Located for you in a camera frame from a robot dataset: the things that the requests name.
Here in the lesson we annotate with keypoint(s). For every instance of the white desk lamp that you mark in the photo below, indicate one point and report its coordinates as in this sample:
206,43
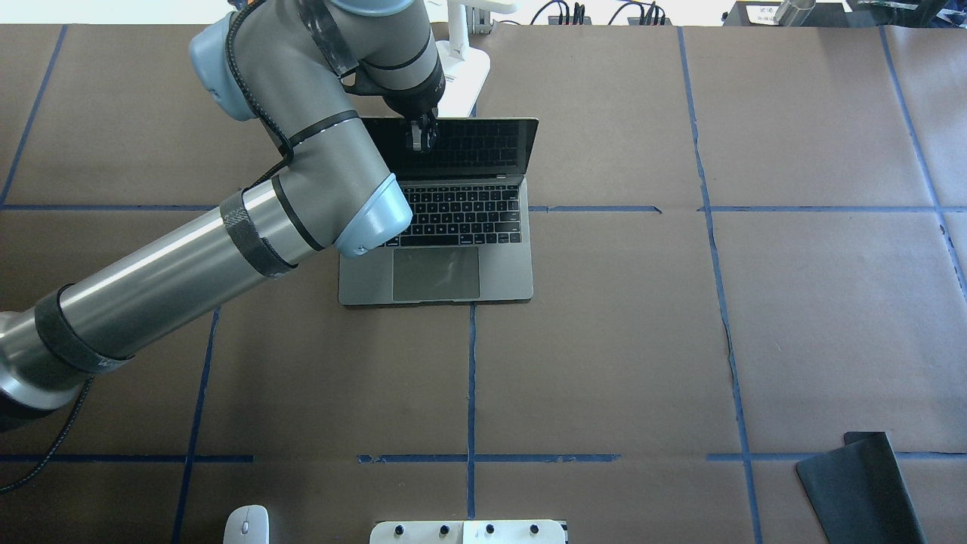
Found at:
465,67

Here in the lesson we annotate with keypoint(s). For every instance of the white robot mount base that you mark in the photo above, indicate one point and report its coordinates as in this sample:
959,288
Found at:
471,531

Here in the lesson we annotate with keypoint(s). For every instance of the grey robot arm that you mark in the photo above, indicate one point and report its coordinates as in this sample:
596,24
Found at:
291,65

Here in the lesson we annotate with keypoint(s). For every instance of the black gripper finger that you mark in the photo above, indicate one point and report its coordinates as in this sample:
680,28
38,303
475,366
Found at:
424,133

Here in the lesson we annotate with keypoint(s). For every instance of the grey laptop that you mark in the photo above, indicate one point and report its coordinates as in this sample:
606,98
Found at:
469,238

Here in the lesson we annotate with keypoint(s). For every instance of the white computer mouse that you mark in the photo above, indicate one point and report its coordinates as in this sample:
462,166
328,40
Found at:
247,524

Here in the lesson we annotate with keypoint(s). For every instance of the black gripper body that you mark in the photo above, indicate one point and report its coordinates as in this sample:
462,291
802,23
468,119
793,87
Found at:
414,98

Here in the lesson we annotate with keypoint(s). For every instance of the black mouse pad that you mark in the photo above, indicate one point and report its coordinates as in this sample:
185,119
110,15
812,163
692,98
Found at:
858,493

